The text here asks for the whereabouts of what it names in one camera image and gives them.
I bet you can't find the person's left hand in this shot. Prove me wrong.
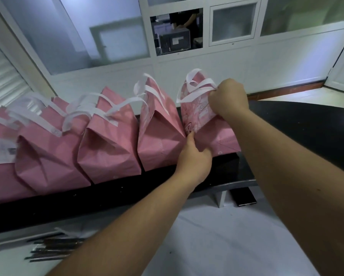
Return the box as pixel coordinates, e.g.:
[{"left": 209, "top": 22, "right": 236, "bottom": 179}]
[{"left": 175, "top": 130, "right": 213, "bottom": 193}]

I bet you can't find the person's right hand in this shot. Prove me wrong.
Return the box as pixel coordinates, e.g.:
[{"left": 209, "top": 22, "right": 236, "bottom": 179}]
[{"left": 208, "top": 78, "right": 250, "bottom": 121}]

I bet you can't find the pink paper bag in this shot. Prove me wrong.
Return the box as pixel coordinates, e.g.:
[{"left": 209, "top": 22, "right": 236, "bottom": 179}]
[
  {"left": 62, "top": 86, "right": 149, "bottom": 184},
  {"left": 133, "top": 73, "right": 187, "bottom": 171},
  {"left": 5, "top": 93, "right": 92, "bottom": 196},
  {"left": 0, "top": 107, "right": 38, "bottom": 204},
  {"left": 176, "top": 68, "right": 242, "bottom": 157}
]

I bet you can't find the pile of straws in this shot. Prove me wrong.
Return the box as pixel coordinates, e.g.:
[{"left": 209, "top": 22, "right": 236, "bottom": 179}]
[{"left": 24, "top": 232, "right": 85, "bottom": 263}]

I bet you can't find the person's left forearm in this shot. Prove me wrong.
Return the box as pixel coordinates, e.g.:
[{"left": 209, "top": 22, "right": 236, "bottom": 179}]
[{"left": 47, "top": 172, "right": 195, "bottom": 276}]

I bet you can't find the person's right forearm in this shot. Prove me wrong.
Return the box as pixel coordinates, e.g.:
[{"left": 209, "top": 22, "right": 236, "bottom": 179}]
[{"left": 229, "top": 107, "right": 344, "bottom": 276}]

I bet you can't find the black glossy counter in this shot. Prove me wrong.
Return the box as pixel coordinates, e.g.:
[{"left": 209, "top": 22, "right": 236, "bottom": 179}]
[{"left": 0, "top": 100, "right": 344, "bottom": 236}]

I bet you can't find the black phone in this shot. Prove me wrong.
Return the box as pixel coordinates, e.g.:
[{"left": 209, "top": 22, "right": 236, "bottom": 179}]
[{"left": 229, "top": 187, "right": 258, "bottom": 207}]

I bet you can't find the black monitor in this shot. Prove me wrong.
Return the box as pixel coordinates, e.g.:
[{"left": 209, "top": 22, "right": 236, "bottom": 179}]
[{"left": 159, "top": 25, "right": 193, "bottom": 55}]

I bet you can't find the white framed glass partition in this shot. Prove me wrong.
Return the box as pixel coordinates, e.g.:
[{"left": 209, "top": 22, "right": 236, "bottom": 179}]
[{"left": 0, "top": 0, "right": 344, "bottom": 77}]

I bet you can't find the white roller shutter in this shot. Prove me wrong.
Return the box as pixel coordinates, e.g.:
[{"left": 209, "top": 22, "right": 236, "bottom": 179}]
[{"left": 0, "top": 34, "right": 32, "bottom": 115}]

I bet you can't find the white triangular support bracket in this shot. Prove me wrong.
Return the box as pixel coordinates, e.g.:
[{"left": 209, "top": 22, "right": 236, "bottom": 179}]
[{"left": 213, "top": 188, "right": 227, "bottom": 209}]

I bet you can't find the cream shutter side frame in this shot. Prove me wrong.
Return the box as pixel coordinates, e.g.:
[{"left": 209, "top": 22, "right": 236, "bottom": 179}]
[{"left": 0, "top": 0, "right": 56, "bottom": 98}]

